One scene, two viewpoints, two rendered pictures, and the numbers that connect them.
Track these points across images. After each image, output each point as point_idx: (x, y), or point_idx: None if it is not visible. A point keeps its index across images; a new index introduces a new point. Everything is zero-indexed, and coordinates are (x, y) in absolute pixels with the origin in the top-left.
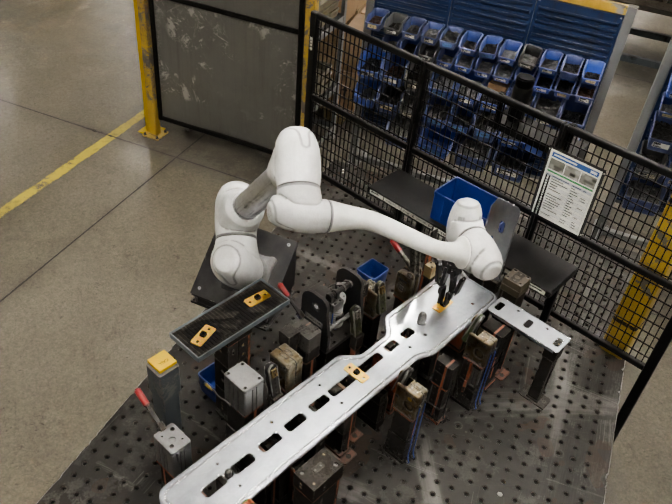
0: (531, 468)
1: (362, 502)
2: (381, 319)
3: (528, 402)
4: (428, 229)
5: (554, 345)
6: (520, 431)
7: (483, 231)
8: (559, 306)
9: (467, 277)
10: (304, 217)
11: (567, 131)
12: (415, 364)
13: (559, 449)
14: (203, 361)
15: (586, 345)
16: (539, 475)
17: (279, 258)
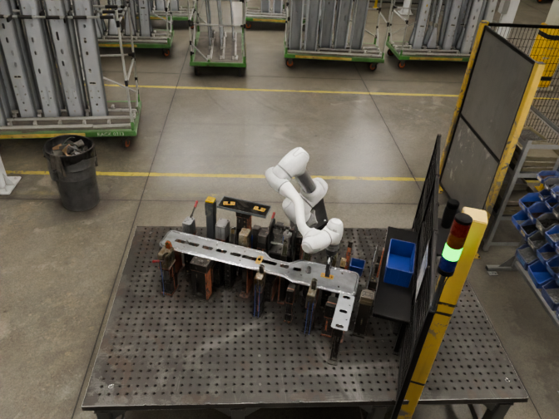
0: (283, 365)
1: (224, 308)
2: None
3: (327, 356)
4: None
5: (335, 324)
6: (304, 356)
7: (325, 234)
8: None
9: (328, 262)
10: (271, 179)
11: (432, 234)
12: (304, 294)
13: (304, 376)
14: None
15: (397, 377)
16: (281, 370)
17: (318, 223)
